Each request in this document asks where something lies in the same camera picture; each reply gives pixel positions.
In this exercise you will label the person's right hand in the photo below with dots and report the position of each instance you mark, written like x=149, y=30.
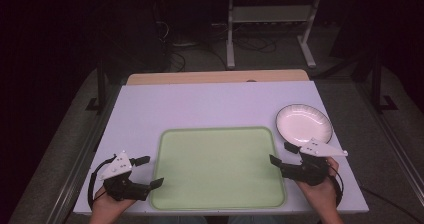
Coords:
x=320, y=197

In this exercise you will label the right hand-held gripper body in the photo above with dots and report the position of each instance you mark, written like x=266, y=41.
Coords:
x=311, y=170

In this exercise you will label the light green tray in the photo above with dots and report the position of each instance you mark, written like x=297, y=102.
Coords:
x=218, y=169

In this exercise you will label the white metal desk frame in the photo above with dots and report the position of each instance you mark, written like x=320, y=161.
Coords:
x=270, y=14

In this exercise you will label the black metal stand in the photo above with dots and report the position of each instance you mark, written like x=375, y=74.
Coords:
x=101, y=84
x=377, y=84

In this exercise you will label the person's left hand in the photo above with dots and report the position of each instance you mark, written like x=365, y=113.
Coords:
x=110, y=208

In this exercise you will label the white plate with dark rim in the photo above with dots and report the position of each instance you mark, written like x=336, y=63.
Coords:
x=304, y=124

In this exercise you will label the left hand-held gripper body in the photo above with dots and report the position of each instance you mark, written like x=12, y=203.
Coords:
x=124, y=186

